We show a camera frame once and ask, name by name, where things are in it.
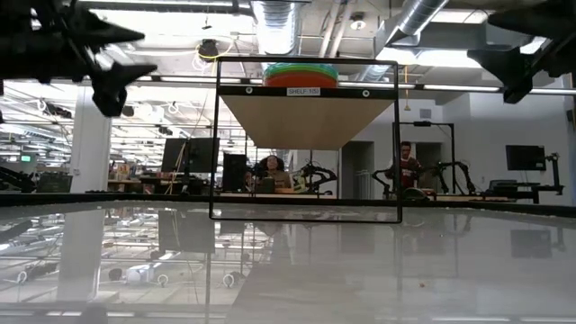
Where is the black overhead frame bar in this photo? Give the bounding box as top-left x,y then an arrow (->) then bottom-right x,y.
0,74 -> 576,96

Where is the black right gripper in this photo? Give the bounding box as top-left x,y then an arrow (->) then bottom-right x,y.
466,0 -> 576,104

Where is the black background rig frame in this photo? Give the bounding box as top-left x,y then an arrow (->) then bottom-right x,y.
393,120 -> 456,195

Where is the person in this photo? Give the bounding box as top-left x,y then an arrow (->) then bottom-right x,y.
256,155 -> 293,191
397,140 -> 424,190

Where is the black overhead camera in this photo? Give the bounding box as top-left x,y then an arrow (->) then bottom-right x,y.
197,39 -> 221,62

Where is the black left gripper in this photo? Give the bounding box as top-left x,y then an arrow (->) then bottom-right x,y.
0,0 -> 158,118

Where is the black aluminium table frame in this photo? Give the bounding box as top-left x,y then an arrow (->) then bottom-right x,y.
0,192 -> 576,220

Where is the wooden shelf with black frame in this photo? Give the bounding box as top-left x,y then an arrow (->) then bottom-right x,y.
209,57 -> 403,225

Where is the white pillar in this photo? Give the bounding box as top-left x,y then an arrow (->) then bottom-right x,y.
69,85 -> 113,194

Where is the black flat monitor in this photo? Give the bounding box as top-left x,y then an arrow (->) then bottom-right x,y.
505,144 -> 547,172
222,152 -> 248,193
160,137 -> 221,175

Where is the silver ventilation duct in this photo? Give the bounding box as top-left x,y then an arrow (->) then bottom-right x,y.
359,0 -> 451,82
250,0 -> 302,56

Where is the small orange bowl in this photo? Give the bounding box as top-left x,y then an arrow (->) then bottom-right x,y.
264,73 -> 338,88

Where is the small green bowl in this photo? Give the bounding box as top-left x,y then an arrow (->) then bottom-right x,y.
263,67 -> 339,77

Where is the small cyan bowl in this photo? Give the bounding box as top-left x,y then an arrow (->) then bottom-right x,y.
263,62 -> 339,73

